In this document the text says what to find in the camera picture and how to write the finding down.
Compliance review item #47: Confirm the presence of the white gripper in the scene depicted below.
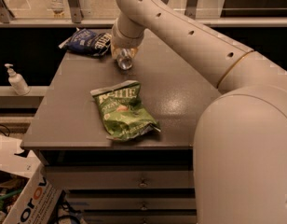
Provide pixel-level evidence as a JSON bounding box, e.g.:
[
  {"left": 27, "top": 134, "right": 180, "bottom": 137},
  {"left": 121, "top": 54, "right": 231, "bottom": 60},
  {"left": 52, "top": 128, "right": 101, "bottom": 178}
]
[{"left": 111, "top": 17, "right": 145, "bottom": 60}]

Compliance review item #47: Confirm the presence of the grey drawer cabinet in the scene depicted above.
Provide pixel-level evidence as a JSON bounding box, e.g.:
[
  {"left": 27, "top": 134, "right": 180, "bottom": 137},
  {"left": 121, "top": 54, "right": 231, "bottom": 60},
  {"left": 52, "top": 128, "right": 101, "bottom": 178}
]
[{"left": 22, "top": 32, "right": 219, "bottom": 224}]

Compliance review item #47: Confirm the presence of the green Kettle chip bag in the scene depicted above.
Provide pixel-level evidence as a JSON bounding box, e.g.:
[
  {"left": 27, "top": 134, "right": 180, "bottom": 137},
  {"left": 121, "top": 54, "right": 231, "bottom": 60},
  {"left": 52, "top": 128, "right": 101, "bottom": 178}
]
[{"left": 90, "top": 80, "right": 160, "bottom": 142}]

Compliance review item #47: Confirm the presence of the grey metal railing frame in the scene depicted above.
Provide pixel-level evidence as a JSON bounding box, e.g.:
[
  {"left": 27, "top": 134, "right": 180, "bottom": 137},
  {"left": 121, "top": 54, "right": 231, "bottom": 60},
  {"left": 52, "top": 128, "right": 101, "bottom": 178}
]
[{"left": 0, "top": 0, "right": 287, "bottom": 27}]

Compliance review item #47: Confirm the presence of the white pump soap bottle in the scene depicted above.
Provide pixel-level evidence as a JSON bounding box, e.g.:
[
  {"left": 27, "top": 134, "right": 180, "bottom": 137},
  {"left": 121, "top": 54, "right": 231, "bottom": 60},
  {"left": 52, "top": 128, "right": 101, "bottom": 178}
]
[{"left": 5, "top": 63, "right": 30, "bottom": 95}]

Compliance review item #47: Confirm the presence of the white cardboard box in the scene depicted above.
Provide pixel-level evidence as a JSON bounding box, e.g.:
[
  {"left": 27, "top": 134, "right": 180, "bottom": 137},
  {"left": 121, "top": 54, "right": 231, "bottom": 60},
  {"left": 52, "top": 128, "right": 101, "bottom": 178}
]
[{"left": 0, "top": 135, "right": 62, "bottom": 224}]

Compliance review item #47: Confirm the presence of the silver redbull can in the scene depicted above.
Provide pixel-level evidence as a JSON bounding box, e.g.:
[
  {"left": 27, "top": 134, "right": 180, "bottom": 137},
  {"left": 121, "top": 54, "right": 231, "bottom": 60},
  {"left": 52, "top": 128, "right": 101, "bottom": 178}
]
[{"left": 116, "top": 49, "right": 133, "bottom": 70}]

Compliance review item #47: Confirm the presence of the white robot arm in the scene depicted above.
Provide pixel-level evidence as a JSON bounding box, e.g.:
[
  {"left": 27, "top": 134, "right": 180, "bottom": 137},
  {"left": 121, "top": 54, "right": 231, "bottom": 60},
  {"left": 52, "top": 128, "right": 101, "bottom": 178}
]
[{"left": 113, "top": 0, "right": 287, "bottom": 224}]

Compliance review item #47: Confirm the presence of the blue Kettle chip bag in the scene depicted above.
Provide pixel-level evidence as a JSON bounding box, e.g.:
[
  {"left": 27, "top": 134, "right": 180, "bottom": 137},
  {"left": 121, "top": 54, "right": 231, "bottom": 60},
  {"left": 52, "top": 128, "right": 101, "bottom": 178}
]
[{"left": 59, "top": 29, "right": 112, "bottom": 57}]

